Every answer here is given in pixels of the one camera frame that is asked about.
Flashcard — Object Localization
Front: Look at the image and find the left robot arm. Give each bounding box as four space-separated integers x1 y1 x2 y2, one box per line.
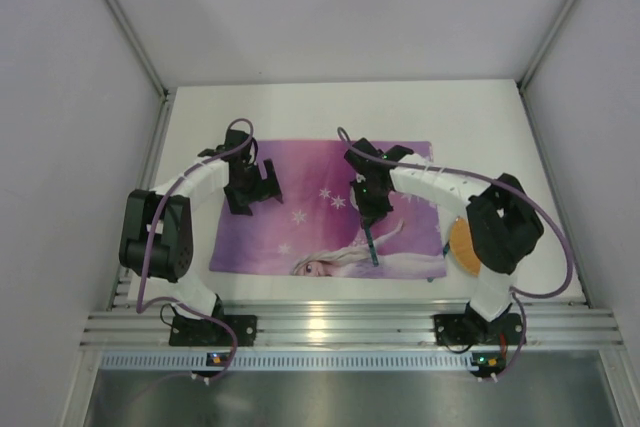
119 127 283 320

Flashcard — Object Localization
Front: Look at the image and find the purple Frozen placemat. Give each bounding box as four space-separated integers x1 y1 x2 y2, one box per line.
209 140 446 280

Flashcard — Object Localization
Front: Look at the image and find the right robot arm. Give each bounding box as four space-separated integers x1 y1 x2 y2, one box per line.
344 138 544 323

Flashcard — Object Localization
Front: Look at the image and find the aluminium rail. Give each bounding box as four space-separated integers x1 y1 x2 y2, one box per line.
80 293 623 350

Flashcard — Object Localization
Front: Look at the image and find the woven wicker plate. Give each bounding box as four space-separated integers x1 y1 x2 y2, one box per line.
448 217 481 277

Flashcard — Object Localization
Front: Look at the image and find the spoon with teal handle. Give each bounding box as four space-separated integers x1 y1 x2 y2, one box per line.
363 220 379 267

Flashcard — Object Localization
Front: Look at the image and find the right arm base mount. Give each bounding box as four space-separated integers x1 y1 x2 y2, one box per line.
433 313 524 348

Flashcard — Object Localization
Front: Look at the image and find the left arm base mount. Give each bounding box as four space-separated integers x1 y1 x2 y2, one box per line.
168 315 258 347

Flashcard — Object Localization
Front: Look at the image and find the slotted cable duct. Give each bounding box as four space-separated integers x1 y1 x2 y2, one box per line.
101 351 506 372

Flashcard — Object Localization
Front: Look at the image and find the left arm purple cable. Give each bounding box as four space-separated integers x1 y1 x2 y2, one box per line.
135 117 259 388

